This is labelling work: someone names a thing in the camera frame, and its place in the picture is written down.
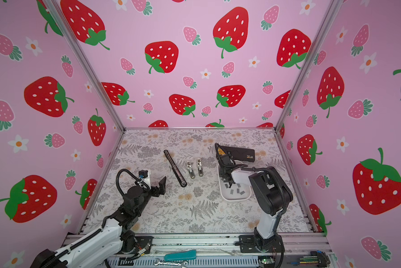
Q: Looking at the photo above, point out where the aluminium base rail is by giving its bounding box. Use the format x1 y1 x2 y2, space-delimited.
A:
52 232 339 268

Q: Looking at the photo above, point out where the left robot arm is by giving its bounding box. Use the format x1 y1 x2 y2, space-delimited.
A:
31 169 167 268

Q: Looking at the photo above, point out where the silver wrench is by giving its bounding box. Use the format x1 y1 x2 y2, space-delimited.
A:
154 259 188 268

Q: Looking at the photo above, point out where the black stapler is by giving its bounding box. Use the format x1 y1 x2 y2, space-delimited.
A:
164 150 187 188

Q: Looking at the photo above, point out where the black staple box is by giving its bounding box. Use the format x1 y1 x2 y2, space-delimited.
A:
218 146 255 163

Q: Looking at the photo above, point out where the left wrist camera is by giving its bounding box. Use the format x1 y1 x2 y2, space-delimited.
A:
138 170 149 179

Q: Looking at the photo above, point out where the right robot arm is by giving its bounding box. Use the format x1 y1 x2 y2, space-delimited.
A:
215 143 293 252

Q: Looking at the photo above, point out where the teal handled tool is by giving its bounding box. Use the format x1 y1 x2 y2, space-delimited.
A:
164 250 197 261

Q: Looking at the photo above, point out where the white plastic tray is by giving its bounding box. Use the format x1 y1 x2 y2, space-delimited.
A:
217 164 253 202

